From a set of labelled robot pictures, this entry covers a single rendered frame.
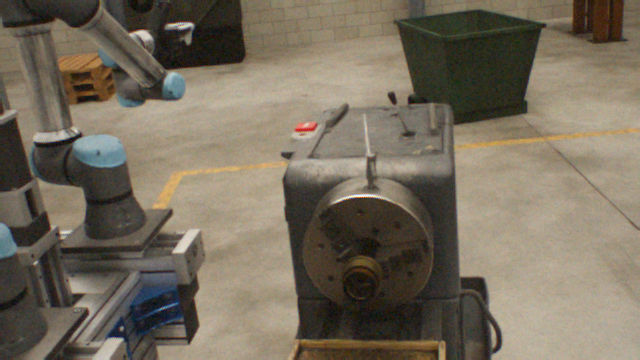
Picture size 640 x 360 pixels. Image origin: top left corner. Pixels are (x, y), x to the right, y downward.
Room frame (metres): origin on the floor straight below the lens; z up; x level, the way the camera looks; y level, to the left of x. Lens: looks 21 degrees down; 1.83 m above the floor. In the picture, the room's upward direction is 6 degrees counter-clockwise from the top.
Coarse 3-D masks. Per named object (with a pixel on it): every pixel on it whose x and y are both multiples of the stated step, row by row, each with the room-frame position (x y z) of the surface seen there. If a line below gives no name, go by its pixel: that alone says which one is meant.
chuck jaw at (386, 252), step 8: (416, 240) 1.44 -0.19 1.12; (424, 240) 1.43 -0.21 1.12; (384, 248) 1.44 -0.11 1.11; (392, 248) 1.42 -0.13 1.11; (400, 248) 1.41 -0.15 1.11; (408, 248) 1.40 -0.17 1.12; (416, 248) 1.40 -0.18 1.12; (424, 248) 1.43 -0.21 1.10; (376, 256) 1.40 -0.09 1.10; (384, 256) 1.39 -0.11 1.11; (392, 256) 1.39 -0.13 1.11; (400, 256) 1.38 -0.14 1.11; (408, 256) 1.40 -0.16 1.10; (416, 256) 1.40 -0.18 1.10; (384, 264) 1.37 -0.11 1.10; (392, 264) 1.39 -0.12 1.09; (400, 264) 1.38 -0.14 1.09; (384, 272) 1.37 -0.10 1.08
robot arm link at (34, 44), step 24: (0, 0) 1.63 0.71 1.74; (24, 0) 1.59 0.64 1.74; (24, 24) 1.62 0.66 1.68; (48, 24) 1.65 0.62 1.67; (24, 48) 1.63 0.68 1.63; (48, 48) 1.65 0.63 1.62; (24, 72) 1.64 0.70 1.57; (48, 72) 1.64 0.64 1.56; (48, 96) 1.63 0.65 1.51; (48, 120) 1.63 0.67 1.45; (72, 120) 1.68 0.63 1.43; (48, 144) 1.62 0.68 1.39; (72, 144) 1.63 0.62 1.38; (48, 168) 1.62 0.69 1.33
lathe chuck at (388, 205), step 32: (352, 192) 1.49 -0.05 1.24; (384, 192) 1.48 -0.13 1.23; (320, 224) 1.48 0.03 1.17; (352, 224) 1.46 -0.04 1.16; (384, 224) 1.45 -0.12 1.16; (416, 224) 1.44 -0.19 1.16; (320, 256) 1.48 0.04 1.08; (320, 288) 1.48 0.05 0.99; (384, 288) 1.45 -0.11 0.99; (416, 288) 1.44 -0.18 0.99
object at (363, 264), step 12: (348, 264) 1.37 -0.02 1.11; (360, 264) 1.34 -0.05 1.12; (372, 264) 1.35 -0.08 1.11; (348, 276) 1.31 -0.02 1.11; (360, 276) 1.31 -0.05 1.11; (372, 276) 1.31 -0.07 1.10; (348, 288) 1.32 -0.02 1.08; (360, 288) 1.36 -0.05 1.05; (372, 288) 1.30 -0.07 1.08; (360, 300) 1.31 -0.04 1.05
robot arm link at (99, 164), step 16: (80, 144) 1.59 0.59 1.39; (96, 144) 1.59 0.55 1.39; (112, 144) 1.59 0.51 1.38; (64, 160) 1.60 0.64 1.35; (80, 160) 1.55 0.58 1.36; (96, 160) 1.55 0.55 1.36; (112, 160) 1.56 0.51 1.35; (80, 176) 1.56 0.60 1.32; (96, 176) 1.55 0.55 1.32; (112, 176) 1.56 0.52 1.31; (128, 176) 1.60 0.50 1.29; (96, 192) 1.55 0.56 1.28; (112, 192) 1.55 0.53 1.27
